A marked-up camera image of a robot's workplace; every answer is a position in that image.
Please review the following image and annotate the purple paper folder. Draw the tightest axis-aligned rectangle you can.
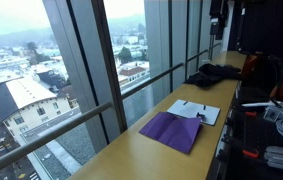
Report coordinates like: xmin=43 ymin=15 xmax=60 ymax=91
xmin=139 ymin=112 xmax=201 ymax=154

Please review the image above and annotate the white board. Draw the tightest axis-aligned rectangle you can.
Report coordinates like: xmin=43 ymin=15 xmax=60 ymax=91
xmin=167 ymin=99 xmax=220 ymax=126

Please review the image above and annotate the black staple remover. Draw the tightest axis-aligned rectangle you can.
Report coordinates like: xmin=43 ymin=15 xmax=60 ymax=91
xmin=196 ymin=113 xmax=206 ymax=121

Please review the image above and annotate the black cloth bundle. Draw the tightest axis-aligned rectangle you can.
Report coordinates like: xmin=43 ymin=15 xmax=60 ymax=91
xmin=185 ymin=63 xmax=241 ymax=88

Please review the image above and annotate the black orange clamp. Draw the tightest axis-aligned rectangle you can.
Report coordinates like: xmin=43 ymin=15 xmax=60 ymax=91
xmin=221 ymin=135 xmax=259 ymax=159
xmin=226 ymin=109 xmax=257 ymax=127

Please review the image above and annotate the metal window handrail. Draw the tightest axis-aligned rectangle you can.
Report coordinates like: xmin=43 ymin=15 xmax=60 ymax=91
xmin=0 ymin=45 xmax=215 ymax=170

